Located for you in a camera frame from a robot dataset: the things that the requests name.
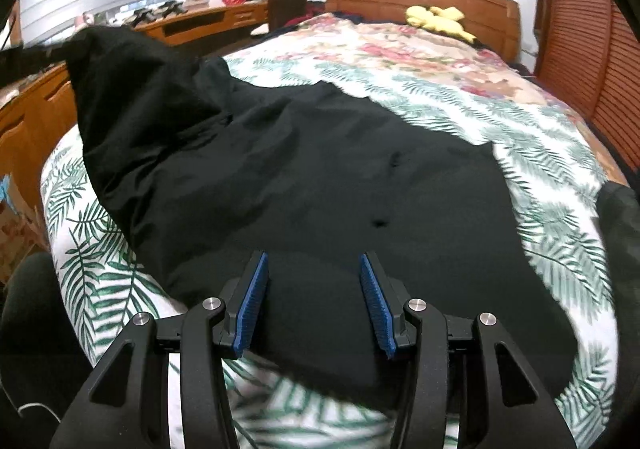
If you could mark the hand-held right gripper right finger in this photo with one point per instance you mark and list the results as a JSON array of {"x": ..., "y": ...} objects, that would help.
[{"x": 377, "y": 309}]

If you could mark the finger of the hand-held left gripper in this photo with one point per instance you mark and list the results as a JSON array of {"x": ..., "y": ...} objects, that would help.
[{"x": 30, "y": 60}]

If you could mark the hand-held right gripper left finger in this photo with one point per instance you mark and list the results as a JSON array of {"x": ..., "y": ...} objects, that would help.
[{"x": 250, "y": 309}]

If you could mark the black garment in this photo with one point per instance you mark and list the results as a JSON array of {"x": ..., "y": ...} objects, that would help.
[{"x": 300, "y": 179}]

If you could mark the row of small desk items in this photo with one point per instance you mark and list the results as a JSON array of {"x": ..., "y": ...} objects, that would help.
[{"x": 145, "y": 11}]

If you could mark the person's dark trouser leg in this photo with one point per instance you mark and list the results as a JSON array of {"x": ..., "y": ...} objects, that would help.
[{"x": 35, "y": 329}]

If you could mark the leaf print bed sheet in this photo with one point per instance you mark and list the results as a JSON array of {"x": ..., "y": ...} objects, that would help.
[{"x": 540, "y": 154}]

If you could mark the dark cloth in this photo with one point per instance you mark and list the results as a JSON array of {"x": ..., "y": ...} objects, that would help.
[{"x": 620, "y": 229}]

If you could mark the floral blanket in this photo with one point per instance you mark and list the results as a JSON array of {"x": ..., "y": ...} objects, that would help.
[{"x": 400, "y": 49}]

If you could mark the brown chair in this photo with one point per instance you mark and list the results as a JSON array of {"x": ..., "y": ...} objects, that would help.
[{"x": 287, "y": 4}]

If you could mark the yellow plush toy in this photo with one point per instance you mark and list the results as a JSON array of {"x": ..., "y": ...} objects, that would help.
[{"x": 435, "y": 19}]

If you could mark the wooden louvered wardrobe door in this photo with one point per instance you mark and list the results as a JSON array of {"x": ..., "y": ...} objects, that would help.
[{"x": 575, "y": 54}]

